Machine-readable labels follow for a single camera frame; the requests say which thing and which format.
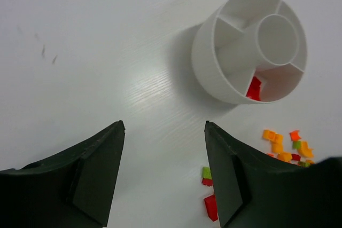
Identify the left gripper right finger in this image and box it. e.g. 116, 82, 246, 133
205, 121, 341, 227

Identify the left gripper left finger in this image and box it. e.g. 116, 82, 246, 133
1, 121, 125, 227

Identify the red arch lego piece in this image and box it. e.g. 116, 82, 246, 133
204, 194, 218, 222

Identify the lime lego brick pair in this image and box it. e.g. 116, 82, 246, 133
201, 167, 212, 180

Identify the white divided round container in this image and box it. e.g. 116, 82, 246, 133
191, 0, 307, 105

